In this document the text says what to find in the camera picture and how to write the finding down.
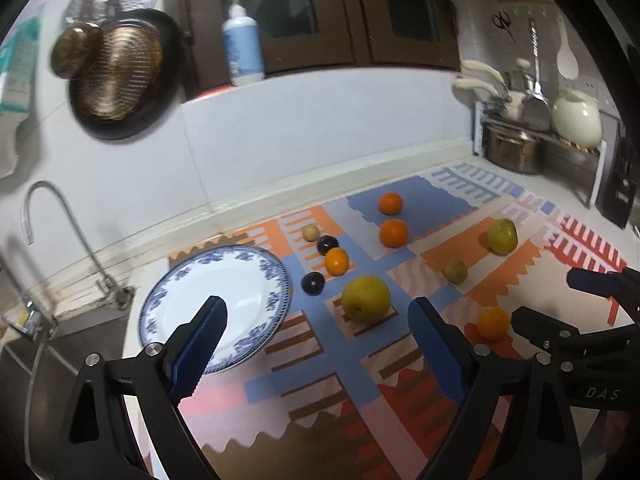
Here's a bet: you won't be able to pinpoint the small yellow-green fruit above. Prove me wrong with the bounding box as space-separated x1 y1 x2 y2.
442 259 468 284

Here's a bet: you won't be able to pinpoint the large yellow-green pear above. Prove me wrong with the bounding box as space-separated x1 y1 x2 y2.
341 275 392 324

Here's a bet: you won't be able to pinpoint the large green apple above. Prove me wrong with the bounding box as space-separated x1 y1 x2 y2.
487 219 518 256

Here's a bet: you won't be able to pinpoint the dark plum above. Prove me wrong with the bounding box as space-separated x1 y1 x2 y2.
300 272 326 296
316 235 340 256

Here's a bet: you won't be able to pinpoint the orange mandarin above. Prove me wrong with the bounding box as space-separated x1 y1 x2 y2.
378 192 404 216
378 219 409 248

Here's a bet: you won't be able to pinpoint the small orange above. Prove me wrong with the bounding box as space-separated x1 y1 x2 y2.
324 247 350 276

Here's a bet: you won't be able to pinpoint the small tan round fruit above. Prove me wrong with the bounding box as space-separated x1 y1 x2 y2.
302 224 320 243

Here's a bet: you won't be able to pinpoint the black kitchen scissors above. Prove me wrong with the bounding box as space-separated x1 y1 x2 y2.
491 10 516 44

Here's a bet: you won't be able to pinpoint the blue white porcelain plate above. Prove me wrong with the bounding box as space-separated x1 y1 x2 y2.
138 245 292 374

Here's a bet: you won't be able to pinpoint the thin chrome faucet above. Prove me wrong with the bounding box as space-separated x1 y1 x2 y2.
20 180 136 311

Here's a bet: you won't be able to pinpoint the colourful patterned table mat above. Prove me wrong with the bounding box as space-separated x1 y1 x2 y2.
180 162 639 479

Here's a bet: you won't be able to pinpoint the steel cooking pot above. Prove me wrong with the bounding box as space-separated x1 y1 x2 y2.
487 126 544 174

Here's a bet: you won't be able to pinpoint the stainless steel sink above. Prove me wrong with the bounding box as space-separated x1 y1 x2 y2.
1 310 128 477

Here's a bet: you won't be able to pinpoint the metal ladle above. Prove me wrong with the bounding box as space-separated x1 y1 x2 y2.
521 18 551 132

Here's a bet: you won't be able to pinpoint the white rice paddle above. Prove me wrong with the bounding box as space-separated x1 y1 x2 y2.
556 14 579 80

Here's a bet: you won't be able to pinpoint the brass perforated strainer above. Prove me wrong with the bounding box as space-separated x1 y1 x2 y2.
72 23 163 122

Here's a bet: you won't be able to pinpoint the blue white pump bottle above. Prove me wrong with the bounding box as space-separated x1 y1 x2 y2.
221 0 265 87

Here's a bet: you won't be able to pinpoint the black frying pan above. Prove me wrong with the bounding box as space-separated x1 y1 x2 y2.
68 9 183 141

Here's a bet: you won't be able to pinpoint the teal white tissue pack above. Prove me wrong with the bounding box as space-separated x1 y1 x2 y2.
0 16 40 178

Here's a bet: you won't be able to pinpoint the cream pan handle lower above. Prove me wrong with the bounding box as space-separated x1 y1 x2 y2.
451 77 501 102

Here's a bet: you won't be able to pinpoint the cream pan handle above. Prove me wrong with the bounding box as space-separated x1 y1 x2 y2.
451 77 501 102
461 60 506 86

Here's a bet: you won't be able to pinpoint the cream pan handle upper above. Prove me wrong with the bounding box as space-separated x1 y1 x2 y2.
461 60 506 86

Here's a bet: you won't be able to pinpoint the dark brown window frame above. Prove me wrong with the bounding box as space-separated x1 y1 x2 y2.
164 0 460 99

